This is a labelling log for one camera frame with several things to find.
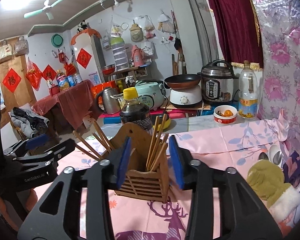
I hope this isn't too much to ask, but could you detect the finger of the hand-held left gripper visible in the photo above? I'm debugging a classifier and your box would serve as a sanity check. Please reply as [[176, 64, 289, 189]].
[[0, 138, 76, 190], [2, 133, 50, 158]]

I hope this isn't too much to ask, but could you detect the yellow oil jug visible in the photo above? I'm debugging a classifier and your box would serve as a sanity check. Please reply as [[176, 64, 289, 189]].
[[55, 69, 70, 92]]

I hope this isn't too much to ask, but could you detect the grey sheer curtain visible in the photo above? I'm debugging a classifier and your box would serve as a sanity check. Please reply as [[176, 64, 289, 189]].
[[184, 0, 219, 64]]

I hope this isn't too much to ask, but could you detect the small wooden table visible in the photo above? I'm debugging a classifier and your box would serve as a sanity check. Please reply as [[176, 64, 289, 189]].
[[112, 66, 150, 85]]

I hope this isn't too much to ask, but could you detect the white electric hotplate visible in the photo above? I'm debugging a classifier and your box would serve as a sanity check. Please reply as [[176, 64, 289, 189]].
[[169, 84, 203, 108]]

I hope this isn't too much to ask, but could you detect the silver electric pressure cooker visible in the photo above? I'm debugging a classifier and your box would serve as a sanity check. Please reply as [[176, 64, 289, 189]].
[[201, 59, 235, 103]]

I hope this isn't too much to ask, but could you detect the light green rice cooker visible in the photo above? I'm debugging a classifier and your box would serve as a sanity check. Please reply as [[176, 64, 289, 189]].
[[135, 80, 165, 110]]

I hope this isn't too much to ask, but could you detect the white tote bag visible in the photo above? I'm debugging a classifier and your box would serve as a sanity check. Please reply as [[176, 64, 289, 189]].
[[141, 41, 155, 57]]

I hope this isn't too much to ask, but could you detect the beige hanging pocket organizer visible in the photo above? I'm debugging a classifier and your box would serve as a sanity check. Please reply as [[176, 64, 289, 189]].
[[129, 24, 143, 43]]

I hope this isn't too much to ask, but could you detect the wooden chair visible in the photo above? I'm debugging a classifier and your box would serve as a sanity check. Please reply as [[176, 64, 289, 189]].
[[9, 119, 52, 147]]

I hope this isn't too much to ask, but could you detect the wooden chopstick holder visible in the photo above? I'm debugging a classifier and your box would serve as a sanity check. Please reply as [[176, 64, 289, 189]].
[[110, 121, 170, 204]]

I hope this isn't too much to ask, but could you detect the dark soy sauce bottle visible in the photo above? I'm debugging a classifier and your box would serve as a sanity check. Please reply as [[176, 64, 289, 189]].
[[119, 88, 153, 132]]

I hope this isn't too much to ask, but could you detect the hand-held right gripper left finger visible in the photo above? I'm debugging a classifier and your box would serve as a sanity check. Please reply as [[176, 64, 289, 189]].
[[17, 136, 132, 240]]

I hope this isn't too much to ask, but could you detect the green ceiling fan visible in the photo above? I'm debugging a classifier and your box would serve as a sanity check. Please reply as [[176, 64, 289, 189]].
[[24, 0, 68, 20]]

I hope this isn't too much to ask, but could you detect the wooden board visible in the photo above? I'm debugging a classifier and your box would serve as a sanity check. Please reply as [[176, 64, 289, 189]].
[[160, 102, 212, 111]]

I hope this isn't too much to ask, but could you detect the cardboard box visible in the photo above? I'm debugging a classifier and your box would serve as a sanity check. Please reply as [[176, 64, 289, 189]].
[[82, 115, 95, 130]]

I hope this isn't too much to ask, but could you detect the green round plate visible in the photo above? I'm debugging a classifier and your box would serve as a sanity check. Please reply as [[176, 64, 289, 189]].
[[51, 33, 64, 47]]

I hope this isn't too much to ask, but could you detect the white refrigerator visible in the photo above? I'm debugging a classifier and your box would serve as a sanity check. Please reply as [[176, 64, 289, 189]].
[[71, 34, 107, 85]]

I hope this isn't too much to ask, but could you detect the plastic bag with brown contents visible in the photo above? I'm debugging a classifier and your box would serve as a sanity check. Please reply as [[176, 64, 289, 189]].
[[157, 11, 175, 33]]

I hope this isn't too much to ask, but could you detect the green and white plush toy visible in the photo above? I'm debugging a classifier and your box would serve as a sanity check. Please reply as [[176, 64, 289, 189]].
[[246, 159, 300, 224]]

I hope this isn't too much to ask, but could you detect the green lid stacked food carrier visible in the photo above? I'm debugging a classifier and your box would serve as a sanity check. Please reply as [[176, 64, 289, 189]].
[[110, 37, 129, 71]]

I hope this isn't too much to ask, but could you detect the orange cloth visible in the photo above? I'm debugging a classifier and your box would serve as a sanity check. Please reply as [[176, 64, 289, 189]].
[[70, 28, 102, 45]]

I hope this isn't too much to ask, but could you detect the clear cooking oil bottle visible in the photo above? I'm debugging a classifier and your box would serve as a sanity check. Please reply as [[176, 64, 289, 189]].
[[238, 60, 258, 119]]

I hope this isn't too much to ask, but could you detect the floral pink wall sheet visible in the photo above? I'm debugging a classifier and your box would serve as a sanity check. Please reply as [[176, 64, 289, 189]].
[[244, 0, 300, 230]]

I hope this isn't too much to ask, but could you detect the dark red curtain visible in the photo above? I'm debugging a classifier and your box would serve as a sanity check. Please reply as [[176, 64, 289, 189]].
[[202, 0, 264, 69]]

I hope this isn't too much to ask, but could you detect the pink thermos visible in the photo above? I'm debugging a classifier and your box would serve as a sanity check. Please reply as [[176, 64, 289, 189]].
[[131, 45, 145, 67]]

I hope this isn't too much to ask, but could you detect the plastic bag with pink contents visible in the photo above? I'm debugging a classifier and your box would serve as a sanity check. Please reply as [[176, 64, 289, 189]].
[[143, 16, 156, 39]]

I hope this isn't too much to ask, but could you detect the table with red cloth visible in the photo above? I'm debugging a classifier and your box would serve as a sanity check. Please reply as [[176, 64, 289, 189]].
[[32, 79, 102, 133]]

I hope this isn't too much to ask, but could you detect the red basin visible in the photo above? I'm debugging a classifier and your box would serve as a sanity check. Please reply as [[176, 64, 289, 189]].
[[101, 64, 116, 75]]

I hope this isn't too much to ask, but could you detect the red diamond paper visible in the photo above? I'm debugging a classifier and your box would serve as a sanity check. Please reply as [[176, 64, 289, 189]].
[[76, 48, 92, 69], [2, 67, 22, 93], [41, 64, 57, 81]]

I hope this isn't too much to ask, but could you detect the bundle of wooden chopsticks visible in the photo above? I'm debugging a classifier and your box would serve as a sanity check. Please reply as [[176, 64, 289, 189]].
[[72, 114, 169, 172]]

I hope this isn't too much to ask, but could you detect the pink deer print bedsheet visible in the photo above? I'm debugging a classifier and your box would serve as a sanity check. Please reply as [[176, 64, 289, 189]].
[[22, 119, 300, 240]]

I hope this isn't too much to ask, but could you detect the orange red gift box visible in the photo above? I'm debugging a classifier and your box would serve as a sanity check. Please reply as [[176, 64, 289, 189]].
[[91, 81, 115, 100]]

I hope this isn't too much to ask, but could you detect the woven handbag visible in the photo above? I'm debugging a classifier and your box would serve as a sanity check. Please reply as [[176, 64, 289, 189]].
[[14, 36, 29, 56], [0, 40, 12, 63]]

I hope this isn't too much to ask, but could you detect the stainless steel electric kettle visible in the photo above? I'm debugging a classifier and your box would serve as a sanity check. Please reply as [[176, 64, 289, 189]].
[[95, 87, 122, 115]]

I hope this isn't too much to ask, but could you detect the red white bowl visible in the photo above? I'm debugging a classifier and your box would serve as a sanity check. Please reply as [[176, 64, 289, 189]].
[[213, 105, 238, 125]]

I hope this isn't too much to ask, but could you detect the dark frying pan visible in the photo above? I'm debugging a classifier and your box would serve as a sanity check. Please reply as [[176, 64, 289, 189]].
[[164, 74, 202, 89]]

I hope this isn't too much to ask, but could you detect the red plastic bag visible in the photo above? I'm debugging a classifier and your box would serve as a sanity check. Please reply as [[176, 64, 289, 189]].
[[26, 57, 43, 90]]

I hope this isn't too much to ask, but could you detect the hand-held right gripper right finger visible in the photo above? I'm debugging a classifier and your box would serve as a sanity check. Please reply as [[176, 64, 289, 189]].
[[168, 134, 283, 240]]

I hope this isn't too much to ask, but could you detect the pile of grey clothes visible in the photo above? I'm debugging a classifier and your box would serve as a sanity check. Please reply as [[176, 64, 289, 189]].
[[10, 107, 50, 138]]

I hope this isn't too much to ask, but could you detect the plastic bag with yellow contents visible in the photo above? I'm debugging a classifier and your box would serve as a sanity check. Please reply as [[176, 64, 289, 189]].
[[110, 17, 123, 37]]

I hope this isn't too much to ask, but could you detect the panda plush toy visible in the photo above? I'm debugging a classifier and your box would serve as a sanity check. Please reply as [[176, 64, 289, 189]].
[[76, 20, 88, 34]]

